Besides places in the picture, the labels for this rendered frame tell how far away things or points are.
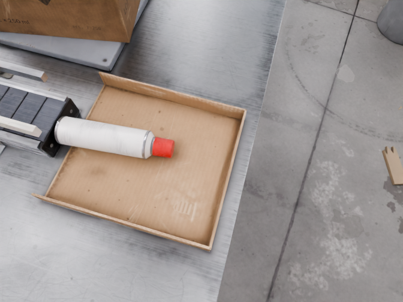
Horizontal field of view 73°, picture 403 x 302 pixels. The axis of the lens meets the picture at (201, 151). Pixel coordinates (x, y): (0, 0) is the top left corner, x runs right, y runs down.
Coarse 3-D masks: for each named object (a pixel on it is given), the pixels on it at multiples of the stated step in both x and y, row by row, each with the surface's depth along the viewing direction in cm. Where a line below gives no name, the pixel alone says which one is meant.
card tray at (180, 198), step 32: (128, 96) 56; (160, 96) 55; (192, 96) 52; (160, 128) 53; (192, 128) 53; (224, 128) 53; (64, 160) 50; (96, 160) 50; (128, 160) 50; (160, 160) 50; (192, 160) 50; (224, 160) 51; (64, 192) 47; (96, 192) 47; (128, 192) 48; (160, 192) 48; (192, 192) 48; (224, 192) 44; (128, 224) 42; (160, 224) 46; (192, 224) 46
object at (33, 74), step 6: (0, 66) 42; (6, 66) 42; (12, 66) 42; (18, 66) 42; (6, 72) 43; (12, 72) 42; (18, 72) 42; (24, 72) 42; (30, 72) 42; (36, 72) 42; (42, 72) 42; (30, 78) 43; (36, 78) 42; (42, 78) 42
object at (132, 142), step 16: (64, 128) 47; (80, 128) 47; (96, 128) 47; (112, 128) 47; (128, 128) 48; (80, 144) 47; (96, 144) 47; (112, 144) 46; (128, 144) 46; (144, 144) 46; (160, 144) 47
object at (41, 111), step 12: (0, 84) 50; (0, 96) 49; (12, 96) 49; (24, 96) 50; (36, 96) 50; (0, 108) 48; (12, 108) 48; (24, 108) 48; (36, 108) 49; (48, 108) 49; (60, 108) 49; (24, 120) 48; (36, 120) 48; (48, 120) 48; (12, 132) 47; (48, 132) 47
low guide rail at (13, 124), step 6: (0, 120) 43; (6, 120) 44; (12, 120) 44; (6, 126) 44; (12, 126) 43; (18, 126) 43; (24, 126) 43; (30, 126) 43; (36, 126) 43; (24, 132) 44; (30, 132) 43; (36, 132) 44
